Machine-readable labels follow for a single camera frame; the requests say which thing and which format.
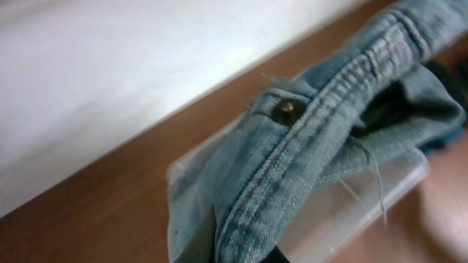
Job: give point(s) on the light blue jeans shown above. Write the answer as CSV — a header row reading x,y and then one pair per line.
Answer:
x,y
373,100

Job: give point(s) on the clear plastic storage bin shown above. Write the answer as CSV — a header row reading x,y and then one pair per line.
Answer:
x,y
332,216

